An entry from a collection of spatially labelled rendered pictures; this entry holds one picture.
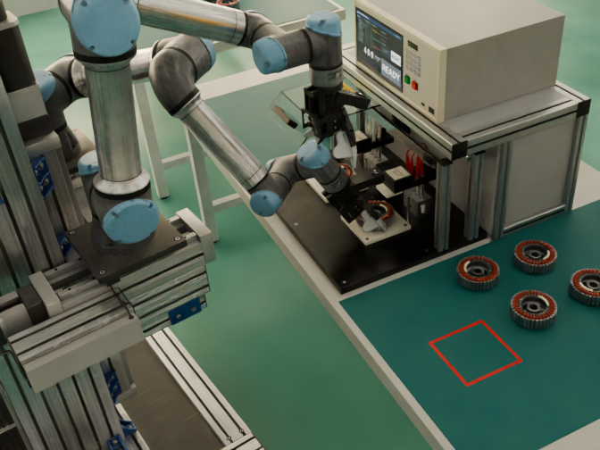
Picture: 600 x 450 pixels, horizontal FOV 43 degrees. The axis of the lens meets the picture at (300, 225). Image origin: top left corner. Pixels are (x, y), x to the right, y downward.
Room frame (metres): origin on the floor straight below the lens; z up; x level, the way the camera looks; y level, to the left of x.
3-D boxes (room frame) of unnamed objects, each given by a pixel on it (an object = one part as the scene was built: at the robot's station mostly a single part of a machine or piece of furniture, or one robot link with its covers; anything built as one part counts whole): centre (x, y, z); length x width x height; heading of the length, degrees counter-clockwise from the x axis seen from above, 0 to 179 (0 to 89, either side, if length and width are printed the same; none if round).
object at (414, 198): (1.81, -0.35, 0.80); 0.08 x 0.05 x 0.06; 22
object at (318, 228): (1.87, -0.19, 0.76); 0.64 x 0.47 x 0.02; 22
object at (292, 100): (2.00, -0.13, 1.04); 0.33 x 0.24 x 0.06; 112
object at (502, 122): (1.99, -0.47, 1.09); 0.68 x 0.44 x 0.05; 22
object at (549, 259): (1.54, -0.62, 0.77); 0.11 x 0.11 x 0.04
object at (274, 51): (1.50, 0.01, 1.45); 0.11 x 0.11 x 0.08; 23
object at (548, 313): (1.34, -0.56, 0.77); 0.11 x 0.11 x 0.04
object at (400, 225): (1.75, -0.22, 0.78); 0.15 x 0.15 x 0.01; 22
